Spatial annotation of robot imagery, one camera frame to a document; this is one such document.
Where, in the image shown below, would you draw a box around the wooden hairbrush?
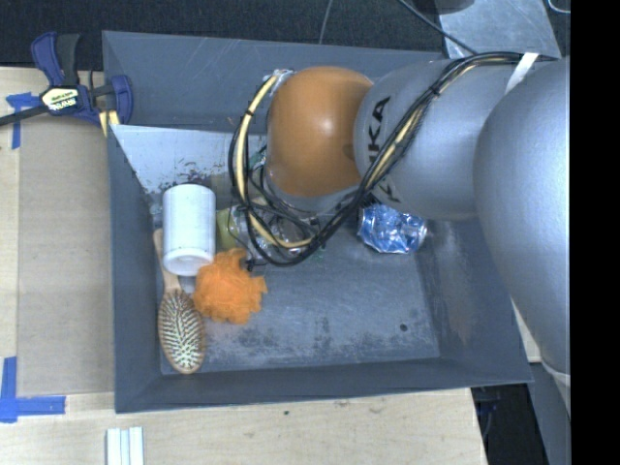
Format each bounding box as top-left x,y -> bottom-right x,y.
152,227 -> 206,376

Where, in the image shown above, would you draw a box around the blue crumpled packet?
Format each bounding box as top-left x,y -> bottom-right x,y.
356,203 -> 429,255

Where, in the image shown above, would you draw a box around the white plastic cup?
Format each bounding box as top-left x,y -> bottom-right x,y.
161,182 -> 217,277

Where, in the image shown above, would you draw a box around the orange mesh bath sponge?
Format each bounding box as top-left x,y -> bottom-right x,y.
192,247 -> 269,326

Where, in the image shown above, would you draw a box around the grey metal bin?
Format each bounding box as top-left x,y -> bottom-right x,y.
101,29 -> 535,414

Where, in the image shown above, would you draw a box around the clear yellow-green plastic bottle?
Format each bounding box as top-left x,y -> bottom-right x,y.
214,204 -> 272,261

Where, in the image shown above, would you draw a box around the pale wood flat board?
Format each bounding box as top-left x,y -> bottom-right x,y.
15,117 -> 116,399

